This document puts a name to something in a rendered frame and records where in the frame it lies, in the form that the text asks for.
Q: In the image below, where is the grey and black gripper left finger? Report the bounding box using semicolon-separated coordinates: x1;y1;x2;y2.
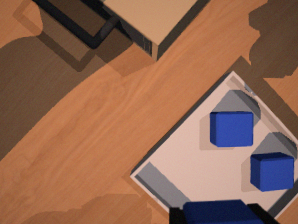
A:
169;207;188;224

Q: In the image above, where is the blue block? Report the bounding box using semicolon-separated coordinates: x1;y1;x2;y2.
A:
210;111;253;147
250;152;294;192
183;199;264;224

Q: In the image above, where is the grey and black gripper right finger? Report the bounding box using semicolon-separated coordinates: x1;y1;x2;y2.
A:
247;203;280;224

